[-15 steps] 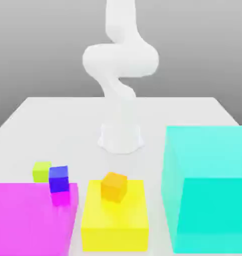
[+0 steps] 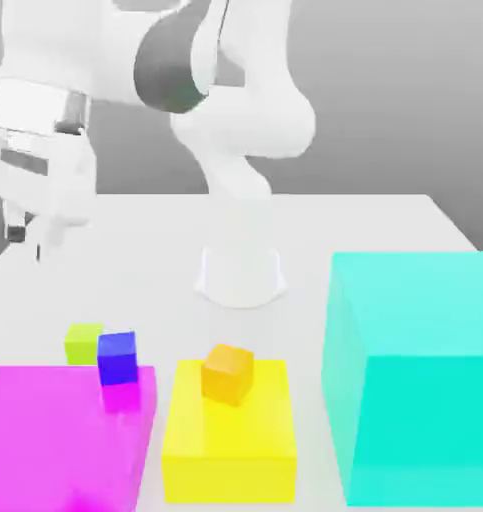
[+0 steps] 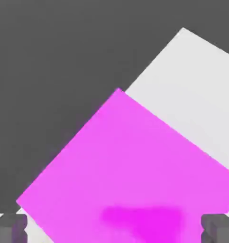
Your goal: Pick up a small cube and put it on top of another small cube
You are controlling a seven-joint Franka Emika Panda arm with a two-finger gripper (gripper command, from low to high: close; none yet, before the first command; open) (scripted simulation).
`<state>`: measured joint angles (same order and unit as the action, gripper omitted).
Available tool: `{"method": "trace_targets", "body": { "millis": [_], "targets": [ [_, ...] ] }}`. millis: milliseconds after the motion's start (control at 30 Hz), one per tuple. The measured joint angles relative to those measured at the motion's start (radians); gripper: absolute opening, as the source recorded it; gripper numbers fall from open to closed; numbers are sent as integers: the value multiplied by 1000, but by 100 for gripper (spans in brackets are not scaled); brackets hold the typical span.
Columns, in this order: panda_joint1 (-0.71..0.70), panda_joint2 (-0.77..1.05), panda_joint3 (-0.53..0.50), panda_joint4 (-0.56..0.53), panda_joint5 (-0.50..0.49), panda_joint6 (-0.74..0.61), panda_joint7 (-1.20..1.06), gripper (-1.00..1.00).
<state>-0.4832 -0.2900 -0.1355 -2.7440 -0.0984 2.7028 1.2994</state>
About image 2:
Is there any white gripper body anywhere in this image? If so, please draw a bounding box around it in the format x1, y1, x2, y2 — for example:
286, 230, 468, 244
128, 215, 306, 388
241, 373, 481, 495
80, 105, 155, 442
0, 126, 99, 228

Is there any small lime green cube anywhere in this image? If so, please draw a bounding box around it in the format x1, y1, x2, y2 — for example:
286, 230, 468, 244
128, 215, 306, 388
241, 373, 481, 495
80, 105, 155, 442
63, 322, 105, 366

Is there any small blue cube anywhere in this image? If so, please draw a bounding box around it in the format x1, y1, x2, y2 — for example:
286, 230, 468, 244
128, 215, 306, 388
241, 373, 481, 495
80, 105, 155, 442
96, 330, 140, 388

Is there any small orange cube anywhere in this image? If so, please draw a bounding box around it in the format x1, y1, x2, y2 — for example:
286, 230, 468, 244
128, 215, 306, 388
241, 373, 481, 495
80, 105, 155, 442
200, 343, 255, 408

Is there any large magenta box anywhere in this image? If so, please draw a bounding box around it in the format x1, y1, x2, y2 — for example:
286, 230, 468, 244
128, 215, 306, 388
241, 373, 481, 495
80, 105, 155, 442
0, 364, 159, 512

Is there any large yellow box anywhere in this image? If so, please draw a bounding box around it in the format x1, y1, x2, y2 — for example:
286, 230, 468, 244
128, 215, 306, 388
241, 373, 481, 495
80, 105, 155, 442
161, 358, 299, 505

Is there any large cyan box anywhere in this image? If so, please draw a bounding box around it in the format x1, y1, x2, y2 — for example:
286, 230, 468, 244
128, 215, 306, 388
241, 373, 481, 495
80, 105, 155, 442
320, 250, 483, 509

